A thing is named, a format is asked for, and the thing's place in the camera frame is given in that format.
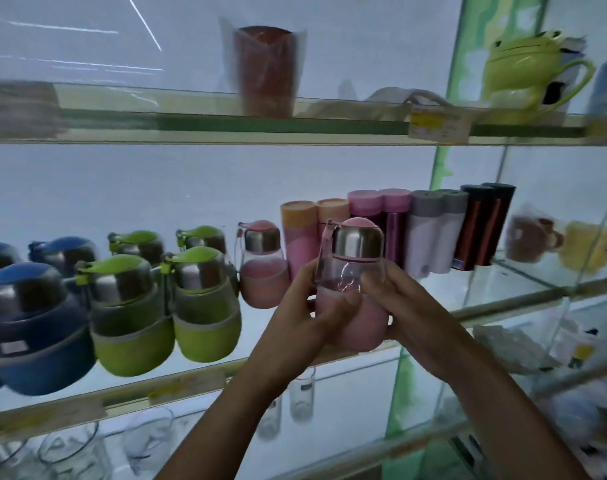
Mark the clear drinking glass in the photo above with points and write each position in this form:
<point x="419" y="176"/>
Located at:
<point x="302" y="397"/>
<point x="269" y="419"/>

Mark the glass shelf board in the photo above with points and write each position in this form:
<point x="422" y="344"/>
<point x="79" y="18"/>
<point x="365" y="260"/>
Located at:
<point x="183" y="122"/>
<point x="133" y="394"/>

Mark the white thermos grey cap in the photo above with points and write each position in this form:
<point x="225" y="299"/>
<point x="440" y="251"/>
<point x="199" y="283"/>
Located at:
<point x="453" y="229"/>
<point x="421" y="239"/>

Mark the person's right forearm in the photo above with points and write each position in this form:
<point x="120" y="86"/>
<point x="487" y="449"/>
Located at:
<point x="503" y="419"/>

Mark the person's left thumb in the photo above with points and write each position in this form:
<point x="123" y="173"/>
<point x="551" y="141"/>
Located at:
<point x="333" y="317"/>

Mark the magenta thermos pink cap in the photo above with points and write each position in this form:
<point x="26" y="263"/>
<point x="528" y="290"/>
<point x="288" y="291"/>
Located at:
<point x="364" y="204"/>
<point x="396" y="224"/>

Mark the clear plastic bag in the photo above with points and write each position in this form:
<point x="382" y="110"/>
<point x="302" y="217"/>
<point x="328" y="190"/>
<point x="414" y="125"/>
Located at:
<point x="513" y="347"/>

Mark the yellow price label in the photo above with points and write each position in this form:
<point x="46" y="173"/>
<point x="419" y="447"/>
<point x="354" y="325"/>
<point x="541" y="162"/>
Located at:
<point x="439" y="124"/>

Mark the person's right thumb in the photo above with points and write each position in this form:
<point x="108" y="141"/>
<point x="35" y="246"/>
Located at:
<point x="371" y="289"/>

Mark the yellow mug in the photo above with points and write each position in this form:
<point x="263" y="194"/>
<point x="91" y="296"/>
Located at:
<point x="586" y="247"/>

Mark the person's left forearm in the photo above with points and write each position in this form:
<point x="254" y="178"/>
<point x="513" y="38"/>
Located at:
<point x="233" y="419"/>

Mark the white crumpled bag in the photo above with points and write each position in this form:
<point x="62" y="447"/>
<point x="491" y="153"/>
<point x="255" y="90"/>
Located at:
<point x="398" y="100"/>

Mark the person's left hand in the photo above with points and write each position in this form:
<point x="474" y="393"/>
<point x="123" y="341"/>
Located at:
<point x="288" y="329"/>

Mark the brown mug in plastic wrap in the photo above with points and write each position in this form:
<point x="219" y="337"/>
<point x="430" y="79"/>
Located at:
<point x="528" y="239"/>

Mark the green shelf post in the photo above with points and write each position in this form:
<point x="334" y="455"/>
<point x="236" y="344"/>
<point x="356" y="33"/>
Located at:
<point x="476" y="44"/>

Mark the white printed box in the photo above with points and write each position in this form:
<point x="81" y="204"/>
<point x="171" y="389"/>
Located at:
<point x="571" y="59"/>

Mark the orange and pink tumbler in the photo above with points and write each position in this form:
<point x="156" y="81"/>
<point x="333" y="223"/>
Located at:
<point x="332" y="210"/>
<point x="299" y="234"/>

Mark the green frog mug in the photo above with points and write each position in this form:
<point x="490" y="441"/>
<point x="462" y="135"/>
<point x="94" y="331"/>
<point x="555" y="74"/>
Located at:
<point x="518" y="69"/>

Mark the red cup in plastic wrap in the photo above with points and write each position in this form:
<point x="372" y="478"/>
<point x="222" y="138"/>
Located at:
<point x="266" y="69"/>

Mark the green glass bottle steel lid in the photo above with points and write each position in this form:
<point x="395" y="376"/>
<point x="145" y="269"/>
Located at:
<point x="203" y="237"/>
<point x="206" y="314"/>
<point x="128" y="324"/>
<point x="138" y="244"/>

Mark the copper thermos black cap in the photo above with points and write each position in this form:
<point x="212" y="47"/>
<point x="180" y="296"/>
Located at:
<point x="501" y="219"/>
<point x="471" y="229"/>

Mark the person's right hand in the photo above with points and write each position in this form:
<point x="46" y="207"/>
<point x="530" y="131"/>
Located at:
<point x="418" y="324"/>

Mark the pink glass bottle steel lid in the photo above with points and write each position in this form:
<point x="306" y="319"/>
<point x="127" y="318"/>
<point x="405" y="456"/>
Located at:
<point x="356" y="244"/>
<point x="263" y="279"/>

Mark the clear glass pitcher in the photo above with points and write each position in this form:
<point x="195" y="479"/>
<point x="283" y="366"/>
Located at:
<point x="6" y="462"/>
<point x="73" y="454"/>
<point x="148" y="439"/>

